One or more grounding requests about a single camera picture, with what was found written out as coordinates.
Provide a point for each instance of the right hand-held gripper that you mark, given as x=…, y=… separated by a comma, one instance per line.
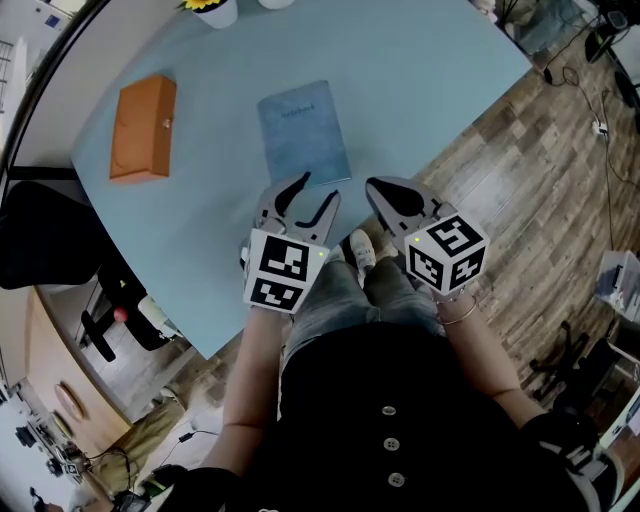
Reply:
x=445, y=250

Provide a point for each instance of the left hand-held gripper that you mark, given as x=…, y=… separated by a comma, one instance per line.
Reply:
x=285, y=265

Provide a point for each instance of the blue book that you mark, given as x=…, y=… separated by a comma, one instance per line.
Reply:
x=305, y=137

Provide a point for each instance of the person's right forearm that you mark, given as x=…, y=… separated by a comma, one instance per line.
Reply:
x=485, y=360

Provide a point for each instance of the person's left forearm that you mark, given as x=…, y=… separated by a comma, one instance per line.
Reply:
x=250, y=380

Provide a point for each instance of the person's white shoe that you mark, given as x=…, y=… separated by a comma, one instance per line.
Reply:
x=362, y=250

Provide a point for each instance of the person's grey jeans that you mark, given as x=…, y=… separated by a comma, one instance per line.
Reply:
x=345, y=300

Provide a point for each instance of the orange leather box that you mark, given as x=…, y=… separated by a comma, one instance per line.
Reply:
x=142, y=130

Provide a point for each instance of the white round cup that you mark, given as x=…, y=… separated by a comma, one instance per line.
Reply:
x=276, y=3

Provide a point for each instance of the small red ball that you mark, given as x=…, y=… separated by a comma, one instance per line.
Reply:
x=120, y=315

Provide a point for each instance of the white pot with sunflower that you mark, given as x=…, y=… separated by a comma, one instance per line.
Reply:
x=216, y=11

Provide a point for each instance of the white power adapter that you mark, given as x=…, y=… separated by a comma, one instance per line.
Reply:
x=600, y=128

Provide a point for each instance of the person's black buttoned shirt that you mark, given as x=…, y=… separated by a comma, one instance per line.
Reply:
x=390, y=430

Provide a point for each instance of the white storage box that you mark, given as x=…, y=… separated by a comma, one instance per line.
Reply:
x=620, y=285

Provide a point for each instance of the blue grey plastic bin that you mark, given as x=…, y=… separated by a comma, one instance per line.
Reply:
x=547, y=22

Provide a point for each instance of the black chair base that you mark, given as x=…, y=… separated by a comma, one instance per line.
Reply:
x=575, y=370

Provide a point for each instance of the black office chair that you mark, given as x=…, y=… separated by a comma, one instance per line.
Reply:
x=45, y=240

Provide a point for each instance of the light wooden cabinet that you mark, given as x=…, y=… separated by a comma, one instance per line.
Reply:
x=60, y=360

